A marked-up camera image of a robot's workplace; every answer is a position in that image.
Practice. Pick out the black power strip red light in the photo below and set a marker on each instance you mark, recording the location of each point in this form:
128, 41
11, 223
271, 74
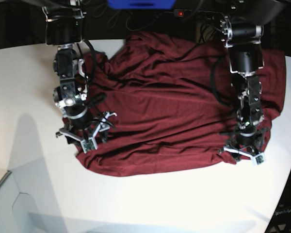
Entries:
181, 13

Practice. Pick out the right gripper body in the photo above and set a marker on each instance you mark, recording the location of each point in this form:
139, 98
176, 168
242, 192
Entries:
97, 127

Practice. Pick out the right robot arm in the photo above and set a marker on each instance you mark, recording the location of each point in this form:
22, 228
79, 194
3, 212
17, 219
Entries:
64, 30

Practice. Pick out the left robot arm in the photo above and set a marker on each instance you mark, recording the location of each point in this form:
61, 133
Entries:
242, 24

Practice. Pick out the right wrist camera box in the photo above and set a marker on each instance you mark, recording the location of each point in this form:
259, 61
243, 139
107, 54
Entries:
88, 145

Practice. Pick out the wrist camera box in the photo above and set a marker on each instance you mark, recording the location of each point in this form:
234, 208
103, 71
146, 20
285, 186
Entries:
88, 145
258, 159

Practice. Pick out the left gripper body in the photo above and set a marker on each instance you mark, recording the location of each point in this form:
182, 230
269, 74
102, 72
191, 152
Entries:
244, 142

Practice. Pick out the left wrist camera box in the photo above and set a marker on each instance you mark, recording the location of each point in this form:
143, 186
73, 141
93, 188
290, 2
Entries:
258, 159

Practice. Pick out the blue box at top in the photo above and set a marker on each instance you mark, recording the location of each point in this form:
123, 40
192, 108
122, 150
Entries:
141, 4

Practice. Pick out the dark red t-shirt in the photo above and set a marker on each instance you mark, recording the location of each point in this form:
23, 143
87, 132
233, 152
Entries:
167, 118

